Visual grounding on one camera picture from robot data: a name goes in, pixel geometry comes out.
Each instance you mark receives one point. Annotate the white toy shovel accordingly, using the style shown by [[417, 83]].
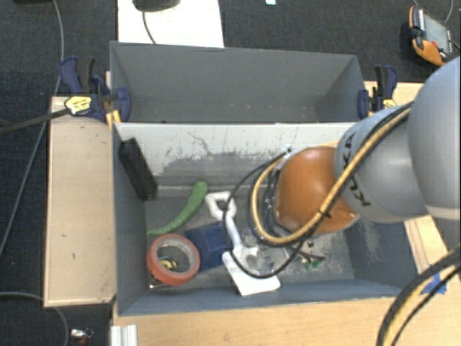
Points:
[[255, 283]]

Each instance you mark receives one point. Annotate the dark blue box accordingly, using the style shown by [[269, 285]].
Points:
[[210, 241]]

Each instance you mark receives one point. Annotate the green toy cucumber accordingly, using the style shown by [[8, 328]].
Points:
[[187, 209]]

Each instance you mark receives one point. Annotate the small yellow and black thing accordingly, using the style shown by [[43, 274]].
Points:
[[168, 264]]

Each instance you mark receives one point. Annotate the red tape roll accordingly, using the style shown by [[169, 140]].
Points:
[[158, 270]]

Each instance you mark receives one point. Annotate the grey metal bin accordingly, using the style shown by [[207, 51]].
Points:
[[230, 85]]

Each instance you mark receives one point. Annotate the black flat block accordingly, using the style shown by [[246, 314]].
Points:
[[138, 169]]

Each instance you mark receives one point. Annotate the pale wood flat board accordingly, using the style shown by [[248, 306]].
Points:
[[81, 207]]

